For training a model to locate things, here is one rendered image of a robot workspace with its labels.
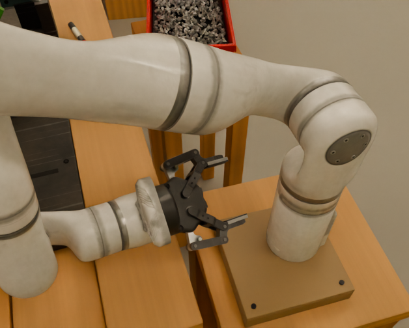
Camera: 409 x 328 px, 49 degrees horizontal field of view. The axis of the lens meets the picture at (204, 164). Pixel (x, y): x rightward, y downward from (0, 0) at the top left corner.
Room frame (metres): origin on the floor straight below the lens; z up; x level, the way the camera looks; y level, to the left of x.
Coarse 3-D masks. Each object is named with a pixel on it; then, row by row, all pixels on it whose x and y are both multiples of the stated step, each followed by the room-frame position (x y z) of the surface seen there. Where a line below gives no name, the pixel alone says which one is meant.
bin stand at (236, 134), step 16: (144, 32) 1.09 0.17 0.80; (240, 128) 0.89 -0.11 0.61; (160, 144) 1.10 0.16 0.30; (176, 144) 0.83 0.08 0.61; (208, 144) 1.16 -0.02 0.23; (240, 144) 0.89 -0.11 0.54; (160, 160) 1.10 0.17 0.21; (240, 160) 0.90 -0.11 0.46; (160, 176) 1.10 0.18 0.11; (176, 176) 0.83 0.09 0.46; (208, 176) 1.16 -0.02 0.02; (224, 176) 0.92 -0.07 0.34; (240, 176) 0.90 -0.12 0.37
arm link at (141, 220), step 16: (144, 192) 0.33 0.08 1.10; (112, 208) 0.32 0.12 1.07; (128, 208) 0.32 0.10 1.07; (144, 208) 0.31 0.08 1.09; (160, 208) 0.31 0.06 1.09; (128, 224) 0.30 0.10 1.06; (144, 224) 0.31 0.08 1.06; (160, 224) 0.29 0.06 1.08; (128, 240) 0.29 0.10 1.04; (144, 240) 0.30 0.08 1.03; (160, 240) 0.27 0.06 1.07
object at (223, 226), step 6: (192, 210) 0.35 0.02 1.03; (198, 210) 0.35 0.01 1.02; (192, 216) 0.34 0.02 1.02; (198, 216) 0.34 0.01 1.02; (204, 216) 0.35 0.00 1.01; (210, 216) 0.35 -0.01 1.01; (204, 222) 0.35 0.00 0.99; (210, 222) 0.34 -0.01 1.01; (216, 222) 0.34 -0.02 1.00; (222, 222) 0.35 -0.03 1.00; (210, 228) 0.35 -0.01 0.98; (222, 228) 0.34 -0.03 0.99
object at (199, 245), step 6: (204, 240) 0.32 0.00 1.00; (210, 240) 0.32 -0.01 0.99; (216, 240) 0.32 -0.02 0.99; (222, 240) 0.32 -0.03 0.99; (228, 240) 0.32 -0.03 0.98; (186, 246) 0.31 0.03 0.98; (192, 246) 0.31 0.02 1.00; (198, 246) 0.31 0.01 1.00; (204, 246) 0.31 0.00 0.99; (210, 246) 0.31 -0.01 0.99
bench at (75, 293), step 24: (72, 264) 0.33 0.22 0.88; (0, 288) 0.29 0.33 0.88; (48, 288) 0.29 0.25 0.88; (72, 288) 0.29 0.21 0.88; (96, 288) 0.29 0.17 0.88; (0, 312) 0.25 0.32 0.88; (24, 312) 0.25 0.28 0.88; (48, 312) 0.25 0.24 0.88; (72, 312) 0.25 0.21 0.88; (96, 312) 0.25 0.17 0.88
